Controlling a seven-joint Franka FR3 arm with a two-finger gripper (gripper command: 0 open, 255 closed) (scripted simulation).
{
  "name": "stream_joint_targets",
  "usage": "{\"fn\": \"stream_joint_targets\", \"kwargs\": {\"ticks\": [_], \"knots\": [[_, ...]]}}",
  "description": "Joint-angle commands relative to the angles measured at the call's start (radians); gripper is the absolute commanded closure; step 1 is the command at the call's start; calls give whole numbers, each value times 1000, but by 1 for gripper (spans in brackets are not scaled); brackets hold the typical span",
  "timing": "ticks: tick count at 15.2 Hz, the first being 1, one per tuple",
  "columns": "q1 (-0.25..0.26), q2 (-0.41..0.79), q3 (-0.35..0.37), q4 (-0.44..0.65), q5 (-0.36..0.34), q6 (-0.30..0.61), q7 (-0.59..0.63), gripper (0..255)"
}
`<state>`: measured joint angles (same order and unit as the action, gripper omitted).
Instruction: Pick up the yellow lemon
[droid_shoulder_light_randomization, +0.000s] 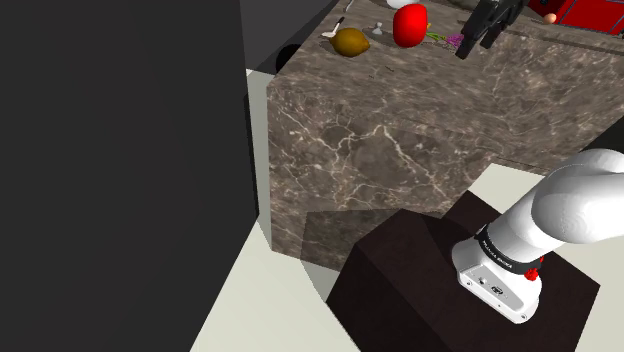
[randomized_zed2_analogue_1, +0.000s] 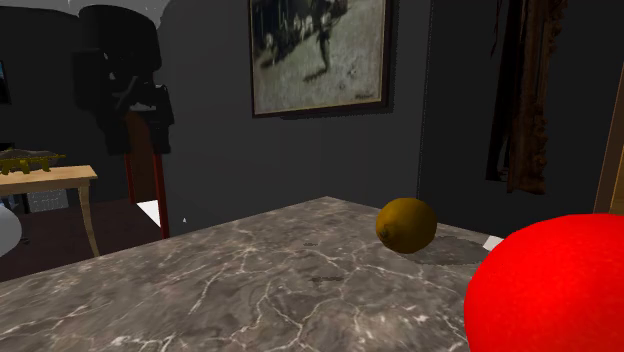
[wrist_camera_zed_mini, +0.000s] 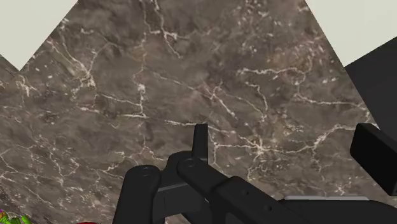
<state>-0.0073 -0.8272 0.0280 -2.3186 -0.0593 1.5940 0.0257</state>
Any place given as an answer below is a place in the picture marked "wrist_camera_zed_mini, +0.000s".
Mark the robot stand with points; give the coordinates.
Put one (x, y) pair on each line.
(379, 83)

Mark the green and purple toy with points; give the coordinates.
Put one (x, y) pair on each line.
(14, 219)

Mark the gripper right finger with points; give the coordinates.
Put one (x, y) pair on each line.
(377, 155)

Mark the red round object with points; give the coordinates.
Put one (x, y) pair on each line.
(89, 222)

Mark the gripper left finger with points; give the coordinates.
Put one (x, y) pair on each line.
(201, 183)

